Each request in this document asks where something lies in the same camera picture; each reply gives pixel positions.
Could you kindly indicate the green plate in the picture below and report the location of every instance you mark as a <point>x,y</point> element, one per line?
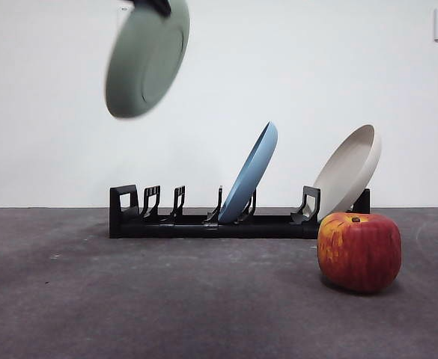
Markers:
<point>143,63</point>

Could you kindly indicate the red yellow apple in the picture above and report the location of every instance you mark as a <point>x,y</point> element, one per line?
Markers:
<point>360,254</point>

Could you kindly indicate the blue plate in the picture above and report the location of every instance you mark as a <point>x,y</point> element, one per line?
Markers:
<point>250,175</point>

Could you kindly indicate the black plate rack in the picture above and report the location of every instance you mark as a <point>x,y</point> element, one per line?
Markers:
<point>188,229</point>

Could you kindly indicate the beige plate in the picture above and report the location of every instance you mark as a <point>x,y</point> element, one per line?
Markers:
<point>349,168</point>

